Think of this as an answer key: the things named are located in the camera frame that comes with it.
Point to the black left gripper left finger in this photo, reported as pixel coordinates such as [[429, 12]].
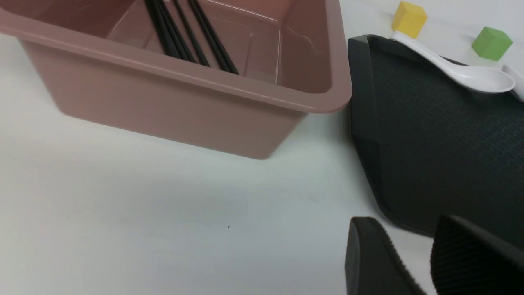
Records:
[[373, 266]]

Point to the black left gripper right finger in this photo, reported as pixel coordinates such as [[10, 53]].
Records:
[[468, 260]]

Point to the black plastic tray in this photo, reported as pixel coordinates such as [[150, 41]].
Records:
[[430, 147]]

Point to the white spoon near yellow cube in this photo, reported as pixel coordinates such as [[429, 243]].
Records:
[[476, 78]]

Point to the green cube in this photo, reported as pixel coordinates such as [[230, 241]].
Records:
[[491, 44]]

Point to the yellow cube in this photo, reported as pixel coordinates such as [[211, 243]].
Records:
[[409, 19]]

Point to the black chopstick gold tip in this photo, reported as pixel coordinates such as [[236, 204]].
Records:
[[221, 55], [181, 47], [162, 28], [202, 60]]

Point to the pink plastic bin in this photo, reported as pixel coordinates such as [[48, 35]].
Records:
[[101, 61]]

